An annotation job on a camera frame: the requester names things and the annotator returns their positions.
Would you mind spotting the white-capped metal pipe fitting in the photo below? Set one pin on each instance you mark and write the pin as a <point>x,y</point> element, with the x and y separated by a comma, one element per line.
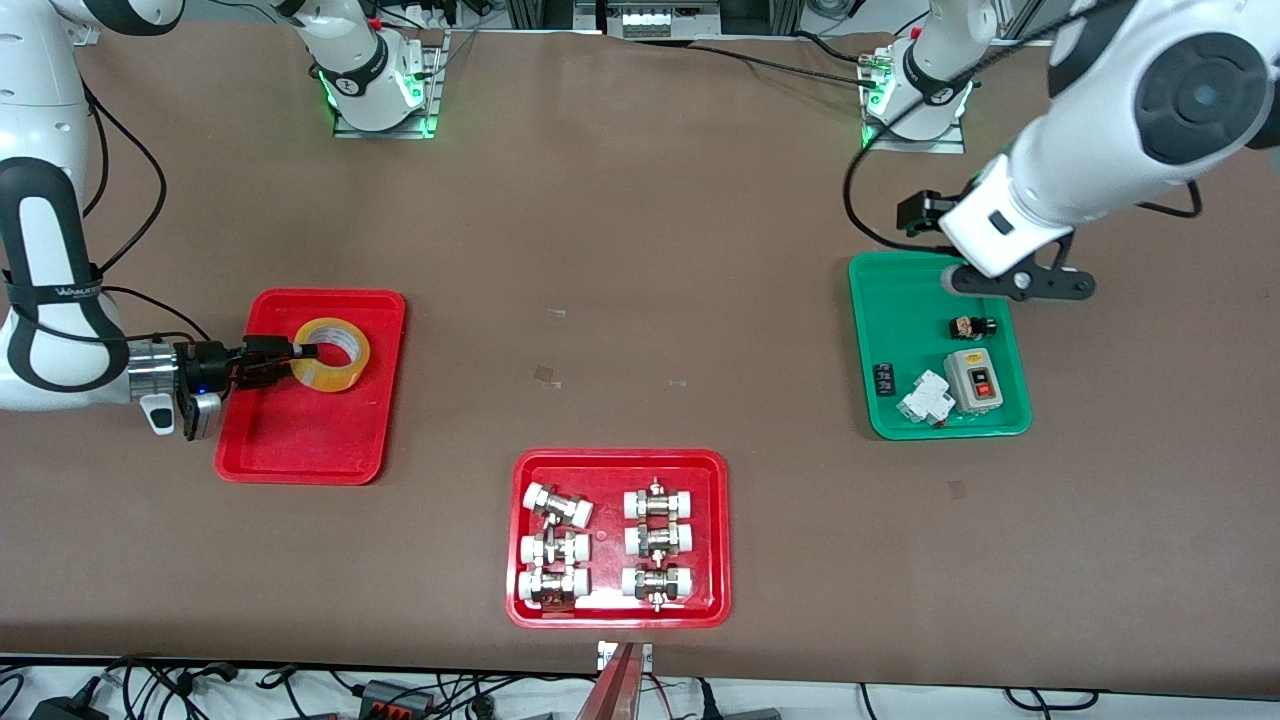
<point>553,585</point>
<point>558,506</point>
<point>658,583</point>
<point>659,540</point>
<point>660,503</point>
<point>555,548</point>

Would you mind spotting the brown tape scrap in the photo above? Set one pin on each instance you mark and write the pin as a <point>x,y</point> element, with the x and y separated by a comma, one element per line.
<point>547,376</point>

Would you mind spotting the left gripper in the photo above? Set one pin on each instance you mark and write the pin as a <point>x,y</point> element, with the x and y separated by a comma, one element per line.
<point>922,210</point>

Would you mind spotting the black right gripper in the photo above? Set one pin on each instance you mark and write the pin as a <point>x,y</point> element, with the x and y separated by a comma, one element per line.
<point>203,359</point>

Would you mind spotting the aluminium frame rail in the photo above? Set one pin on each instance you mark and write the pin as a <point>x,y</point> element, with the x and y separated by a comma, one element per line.
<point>88,32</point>

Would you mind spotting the red plastic tray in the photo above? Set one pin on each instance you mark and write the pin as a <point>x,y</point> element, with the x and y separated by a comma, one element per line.
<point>612,610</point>
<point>310,440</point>

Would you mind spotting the white circuit breaker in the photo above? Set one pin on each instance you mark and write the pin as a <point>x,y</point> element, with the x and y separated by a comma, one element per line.
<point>925,400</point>

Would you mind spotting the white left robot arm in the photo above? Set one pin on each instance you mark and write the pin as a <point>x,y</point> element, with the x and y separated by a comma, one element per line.
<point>1100,150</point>

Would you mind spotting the white power strip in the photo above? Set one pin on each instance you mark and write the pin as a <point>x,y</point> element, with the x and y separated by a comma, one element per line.
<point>660,18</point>

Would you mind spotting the yellowish clear tape roll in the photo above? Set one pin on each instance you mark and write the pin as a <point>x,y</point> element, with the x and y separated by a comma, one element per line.
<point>318,372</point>

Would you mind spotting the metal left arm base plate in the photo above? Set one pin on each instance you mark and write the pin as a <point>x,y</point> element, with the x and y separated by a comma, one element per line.
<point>950,143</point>

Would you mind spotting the grey on-off switch box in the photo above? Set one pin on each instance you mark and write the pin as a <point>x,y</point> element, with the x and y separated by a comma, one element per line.
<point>975,385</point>

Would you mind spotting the green plastic tray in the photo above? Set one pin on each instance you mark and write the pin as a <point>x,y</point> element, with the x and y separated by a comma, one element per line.
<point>900,330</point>

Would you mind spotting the red metal beam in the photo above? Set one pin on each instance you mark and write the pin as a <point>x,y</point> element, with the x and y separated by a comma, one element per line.
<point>612,690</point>

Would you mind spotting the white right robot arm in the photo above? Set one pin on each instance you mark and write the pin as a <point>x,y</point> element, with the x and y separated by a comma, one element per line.
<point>40,300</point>

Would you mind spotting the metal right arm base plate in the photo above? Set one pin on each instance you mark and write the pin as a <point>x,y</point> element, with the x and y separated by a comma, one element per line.
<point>432,90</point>

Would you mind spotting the black power adapter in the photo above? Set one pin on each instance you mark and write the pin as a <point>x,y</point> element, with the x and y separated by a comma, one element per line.
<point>70,708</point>

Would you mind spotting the black box with orange connectors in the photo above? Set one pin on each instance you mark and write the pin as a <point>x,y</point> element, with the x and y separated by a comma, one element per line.
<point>395,698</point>

